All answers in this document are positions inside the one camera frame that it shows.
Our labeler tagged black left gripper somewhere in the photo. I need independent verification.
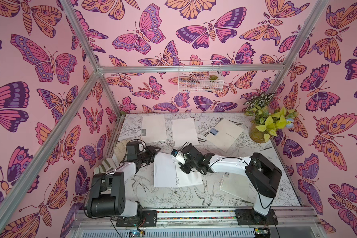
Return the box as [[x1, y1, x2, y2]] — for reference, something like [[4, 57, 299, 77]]
[[136, 146, 160, 166]]

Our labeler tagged white spiral notebook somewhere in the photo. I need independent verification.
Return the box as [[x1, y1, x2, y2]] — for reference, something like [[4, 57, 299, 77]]
[[141, 115, 167, 143]]

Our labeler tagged torn white lined page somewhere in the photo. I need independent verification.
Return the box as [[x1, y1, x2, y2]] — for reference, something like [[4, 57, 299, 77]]
[[172, 118, 199, 147]]

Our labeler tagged CAMP B5 spiral notebook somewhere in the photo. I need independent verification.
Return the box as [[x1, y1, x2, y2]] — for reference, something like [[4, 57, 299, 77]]
[[205, 119, 244, 152]]

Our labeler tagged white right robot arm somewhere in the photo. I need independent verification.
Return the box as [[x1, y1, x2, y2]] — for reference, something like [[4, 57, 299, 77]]
[[172, 143, 282, 216]]

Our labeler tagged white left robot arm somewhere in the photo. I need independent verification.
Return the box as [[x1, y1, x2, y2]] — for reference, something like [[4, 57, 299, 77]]
[[85, 139, 161, 220]]

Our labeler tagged amber glass plant vase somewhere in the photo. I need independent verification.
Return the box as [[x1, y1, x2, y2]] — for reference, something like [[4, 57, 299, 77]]
[[249, 124, 270, 144]]

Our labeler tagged small succulent in basket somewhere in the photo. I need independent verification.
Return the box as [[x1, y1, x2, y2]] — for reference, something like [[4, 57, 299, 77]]
[[208, 75, 218, 81]]

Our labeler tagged green leafy plant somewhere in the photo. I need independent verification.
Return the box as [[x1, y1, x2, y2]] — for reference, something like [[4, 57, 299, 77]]
[[244, 92, 298, 140]]

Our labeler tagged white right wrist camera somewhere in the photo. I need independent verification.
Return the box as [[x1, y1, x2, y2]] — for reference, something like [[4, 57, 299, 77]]
[[171, 149, 185, 165]]

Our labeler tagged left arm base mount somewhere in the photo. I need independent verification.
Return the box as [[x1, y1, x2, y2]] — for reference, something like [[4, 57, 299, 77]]
[[116, 210, 158, 228]]

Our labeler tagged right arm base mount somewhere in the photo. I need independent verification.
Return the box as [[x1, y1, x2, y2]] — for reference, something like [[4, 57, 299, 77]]
[[235, 209, 279, 226]]

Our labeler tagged white wire wall basket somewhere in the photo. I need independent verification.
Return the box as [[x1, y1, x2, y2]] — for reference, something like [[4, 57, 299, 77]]
[[177, 60, 224, 94]]

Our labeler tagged aluminium front rail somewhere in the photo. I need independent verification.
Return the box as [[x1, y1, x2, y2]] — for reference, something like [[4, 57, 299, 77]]
[[68, 207, 327, 238]]

